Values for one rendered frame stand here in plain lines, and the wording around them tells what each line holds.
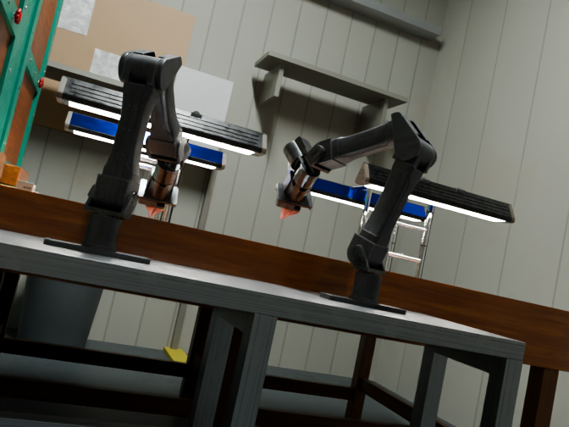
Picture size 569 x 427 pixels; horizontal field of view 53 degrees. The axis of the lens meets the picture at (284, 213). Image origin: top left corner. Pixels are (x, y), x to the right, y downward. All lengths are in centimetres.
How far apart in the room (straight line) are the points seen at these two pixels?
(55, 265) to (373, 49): 374
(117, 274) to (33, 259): 13
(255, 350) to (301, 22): 343
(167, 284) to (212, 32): 317
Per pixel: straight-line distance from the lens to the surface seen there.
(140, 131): 119
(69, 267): 99
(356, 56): 439
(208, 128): 176
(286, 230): 402
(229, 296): 103
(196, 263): 143
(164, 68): 121
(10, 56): 192
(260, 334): 105
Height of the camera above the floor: 73
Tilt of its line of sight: 5 degrees up
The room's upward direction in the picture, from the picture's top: 12 degrees clockwise
